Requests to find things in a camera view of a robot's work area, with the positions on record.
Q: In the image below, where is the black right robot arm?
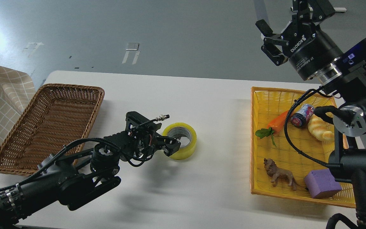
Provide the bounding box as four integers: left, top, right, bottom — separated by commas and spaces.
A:
255, 0, 366, 229

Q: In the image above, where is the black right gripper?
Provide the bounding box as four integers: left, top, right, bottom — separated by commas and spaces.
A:
255, 0, 343, 80

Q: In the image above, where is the yellow tape roll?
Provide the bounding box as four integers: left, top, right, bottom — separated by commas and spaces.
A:
163, 122, 197, 160

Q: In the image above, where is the toy croissant bread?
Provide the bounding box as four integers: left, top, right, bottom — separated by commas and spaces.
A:
308, 114, 334, 142

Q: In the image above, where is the orange toy carrot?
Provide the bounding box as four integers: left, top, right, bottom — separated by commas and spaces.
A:
255, 110, 289, 147

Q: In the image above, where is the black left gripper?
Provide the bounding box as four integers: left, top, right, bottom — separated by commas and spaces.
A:
129, 127, 181, 159

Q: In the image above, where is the small soda can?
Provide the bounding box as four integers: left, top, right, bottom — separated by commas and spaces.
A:
290, 103, 315, 128

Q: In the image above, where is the white stand base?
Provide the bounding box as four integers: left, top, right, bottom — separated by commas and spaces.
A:
334, 7, 347, 13

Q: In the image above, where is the yellow plastic basket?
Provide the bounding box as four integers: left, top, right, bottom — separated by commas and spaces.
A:
250, 87, 356, 208

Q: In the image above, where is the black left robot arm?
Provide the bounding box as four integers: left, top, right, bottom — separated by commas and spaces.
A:
0, 111, 181, 229

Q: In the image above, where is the purple foam block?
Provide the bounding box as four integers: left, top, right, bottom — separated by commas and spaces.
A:
304, 169, 342, 199

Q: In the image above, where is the brown toy lion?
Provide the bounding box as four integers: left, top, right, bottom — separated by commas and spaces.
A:
263, 158, 302, 191

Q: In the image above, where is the brown wicker basket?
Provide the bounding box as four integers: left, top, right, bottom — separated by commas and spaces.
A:
0, 84, 105, 176

